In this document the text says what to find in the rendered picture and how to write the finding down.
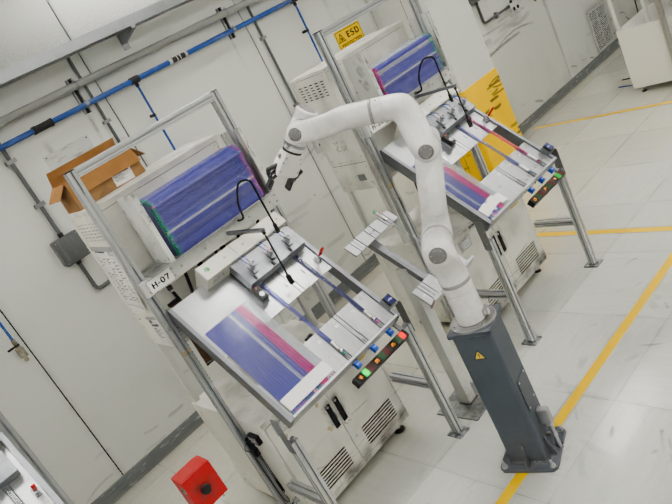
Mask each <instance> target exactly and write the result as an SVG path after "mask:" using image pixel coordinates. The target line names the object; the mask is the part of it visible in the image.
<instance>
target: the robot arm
mask: <svg viewBox="0 0 672 504"><path fill-rule="evenodd" d="M388 121H394V122H395V123H396V124H397V126H398V128H399V130H400V132H401V134H402V137H403V139H404V141H405V143H406V145H407V147H408V149H409V150H410V152H411V153H412V155H413V156H414V158H415V170H416V181H417V189H418V197H419V205H420V211H421V222H422V242H421V251H422V256H423V259H424V262H425V264H426V265H427V267H428V269H429V270H430V271H431V272H432V273H433V274H434V275H435V277H436V278H437V280H438V282H439V284H440V286H441V288H442V291H443V293H444V295H445V297H446V299H447V301H448V303H449V305H450V308H451V310H452V312H453V314H454V316H455V317H454V318H453V319H452V321H451V323H450V328H451V330H452V332H454V333H455V334H458V335H468V334H472V333H476V332H478V331H480V330H482V329H484V328H486V327H487V326H488V325H490V324H491V323H492V322H493V321H494V319H495V317H496V310H495V308H494V307H493V306H491V305H488V304H483V303H482V301H481V299H480V296H479V294H478V292H477V290H476V288H475V285H474V283H473V281H472V279H471V277H470V274H469V272H468V270H467V268H466V266H465V264H464V263H463V262H462V261H461V260H460V258H459V256H458V255H457V252H456V250H455V247H454V240H453V231H452V227H451V223H450V219H449V214H448V208H447V201H446V191H445V181H444V171H443V161H442V150H441V141H440V135H439V132H438V130H437V129H436V128H435V127H433V126H430V125H429V123H428V121H427V119H426V117H425V115H424V113H423V111H422V109H421V107H420V106H419V104H418V103H417V102H416V101H415V100H414V99H413V98H412V97H411V96H410V95H408V94H405V93H393V94H388V95H384V96H379V97H375V98H371V99H366V100H362V101H358V102H354V103H349V104H345V105H342V106H338V107H336V108H334V109H332V110H330V111H328V112H326V113H324V114H321V115H318V113H317V112H316V111H315V110H313V109H311V108H309V107H306V106H303V105H297V106H296V107H295V110H294V113H293V116H292V119H291V121H290V124H289V125H288V127H287V129H286V135H285V138H284V141H283V143H282V145H283V147H282V148H281V149H280V151H279V152H278V154H277V156H276V158H275V161H274V163H273V165H271V166H269V167H267V168H266V174H267V177H268V180H267V183H266V188H267V189H269V190H272V187H273V184H274V181H273V180H274V179H275V178H276V177H277V176H278V177H280V178H288V179H287V182H286V184H285V188H286V189H287V190H288V191H291V188H292V185H293V183H294V182H295V181H296V179H297V178H299V176H300V175H301V174H302V173H303V171H302V170H301V169H300V168H301V165H302V160H303V153H304V151H305V148H306V145H307V143H308V142H313V141H317V140H321V139H325V138H328V137H331V136H333V135H336V134H338V133H340V132H342V131H345V130H349V129H355V128H360V127H364V126H369V125H374V124H378V123H383V122H388ZM271 171H272V172H271ZM273 174H275V175H274V176H273V177H272V175H273Z"/></svg>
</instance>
